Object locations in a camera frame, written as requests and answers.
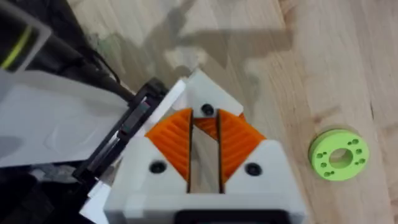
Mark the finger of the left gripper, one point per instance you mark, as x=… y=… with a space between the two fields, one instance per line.
x=208 y=93

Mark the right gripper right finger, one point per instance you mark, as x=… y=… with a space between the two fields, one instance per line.
x=242 y=149

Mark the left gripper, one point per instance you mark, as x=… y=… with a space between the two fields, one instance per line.
x=62 y=124

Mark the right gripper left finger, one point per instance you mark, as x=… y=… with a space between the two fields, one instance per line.
x=168 y=146

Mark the green disc with holes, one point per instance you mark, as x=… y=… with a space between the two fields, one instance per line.
x=323 y=155

